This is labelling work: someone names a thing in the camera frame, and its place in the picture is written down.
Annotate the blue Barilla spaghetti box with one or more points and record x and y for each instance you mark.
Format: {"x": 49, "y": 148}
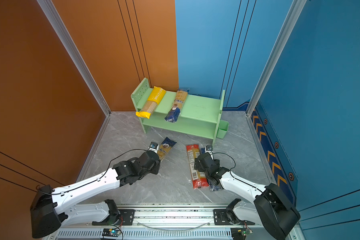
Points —
{"x": 213, "y": 187}

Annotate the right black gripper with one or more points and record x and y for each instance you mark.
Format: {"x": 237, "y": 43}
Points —
{"x": 199, "y": 168}

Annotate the left circuit board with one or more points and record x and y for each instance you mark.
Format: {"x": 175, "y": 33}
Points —
{"x": 112, "y": 234}

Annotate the yellow blue spaghetti bag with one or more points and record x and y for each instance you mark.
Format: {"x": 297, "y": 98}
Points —
{"x": 177, "y": 105}

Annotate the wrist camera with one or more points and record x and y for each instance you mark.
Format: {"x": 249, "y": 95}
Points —
{"x": 209, "y": 150}
{"x": 154, "y": 147}

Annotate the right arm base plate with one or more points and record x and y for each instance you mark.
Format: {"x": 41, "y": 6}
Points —
{"x": 222, "y": 218}

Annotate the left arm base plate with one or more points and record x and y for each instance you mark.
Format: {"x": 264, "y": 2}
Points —
{"x": 125, "y": 217}

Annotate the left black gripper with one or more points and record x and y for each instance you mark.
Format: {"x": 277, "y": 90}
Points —
{"x": 156, "y": 170}

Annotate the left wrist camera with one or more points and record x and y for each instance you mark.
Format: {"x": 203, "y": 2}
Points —
{"x": 154, "y": 147}

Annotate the green side cup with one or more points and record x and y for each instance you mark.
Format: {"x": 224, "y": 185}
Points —
{"x": 222, "y": 129}

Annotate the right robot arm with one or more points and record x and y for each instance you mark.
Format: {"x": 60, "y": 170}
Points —
{"x": 267, "y": 206}

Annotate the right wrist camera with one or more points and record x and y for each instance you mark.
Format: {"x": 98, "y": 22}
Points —
{"x": 209, "y": 150}

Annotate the circuit board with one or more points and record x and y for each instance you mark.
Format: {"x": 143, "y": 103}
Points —
{"x": 240, "y": 233}
{"x": 112, "y": 234}

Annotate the green two-tier shelf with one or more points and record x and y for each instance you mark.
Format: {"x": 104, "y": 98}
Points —
{"x": 200, "y": 116}

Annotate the right circuit board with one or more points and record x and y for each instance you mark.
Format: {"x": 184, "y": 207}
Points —
{"x": 240, "y": 233}

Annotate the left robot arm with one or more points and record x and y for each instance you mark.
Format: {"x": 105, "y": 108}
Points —
{"x": 54, "y": 208}

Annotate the aluminium front rail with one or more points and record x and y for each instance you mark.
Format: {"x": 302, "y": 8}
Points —
{"x": 188, "y": 222}

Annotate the blue yellow pasta bag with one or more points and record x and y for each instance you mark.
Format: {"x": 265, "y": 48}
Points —
{"x": 165, "y": 147}

